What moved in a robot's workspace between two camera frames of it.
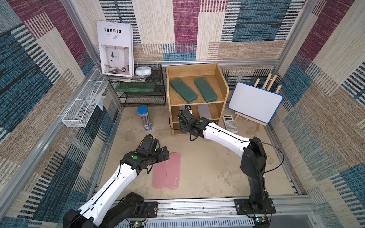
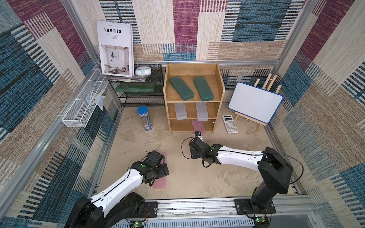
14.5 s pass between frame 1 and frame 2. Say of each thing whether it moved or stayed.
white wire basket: stayed
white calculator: stayed
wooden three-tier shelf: stayed
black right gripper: moved
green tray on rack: stayed
